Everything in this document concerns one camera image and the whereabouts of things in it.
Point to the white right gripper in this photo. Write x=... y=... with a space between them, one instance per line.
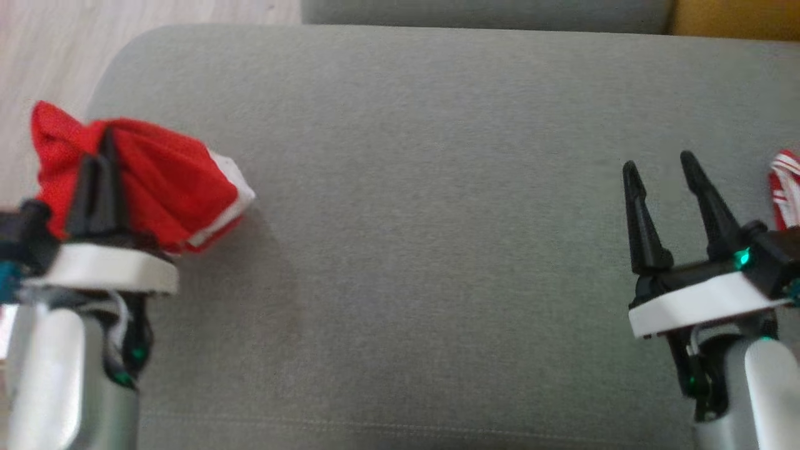
x=700 y=300

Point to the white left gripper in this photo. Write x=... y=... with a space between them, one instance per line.
x=106 y=269

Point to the red garment white trim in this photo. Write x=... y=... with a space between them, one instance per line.
x=169 y=187

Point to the red shirt white striped sleeves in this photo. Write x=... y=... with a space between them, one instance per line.
x=787 y=187

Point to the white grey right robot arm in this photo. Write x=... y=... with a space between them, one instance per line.
x=750 y=387

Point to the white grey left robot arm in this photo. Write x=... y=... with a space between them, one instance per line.
x=62 y=375

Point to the yellow sofa cushion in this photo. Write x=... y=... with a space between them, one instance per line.
x=737 y=17

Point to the grey fabric sofa seat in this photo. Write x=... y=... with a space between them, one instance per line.
x=437 y=250

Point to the grey sofa back cushion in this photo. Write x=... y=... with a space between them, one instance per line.
x=487 y=14

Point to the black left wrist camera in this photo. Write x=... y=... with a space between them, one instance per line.
x=25 y=237

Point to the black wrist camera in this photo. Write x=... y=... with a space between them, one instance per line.
x=775 y=256
x=25 y=237

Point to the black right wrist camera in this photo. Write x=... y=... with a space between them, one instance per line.
x=775 y=256

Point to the blue left camera connector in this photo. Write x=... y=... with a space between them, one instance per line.
x=7 y=281

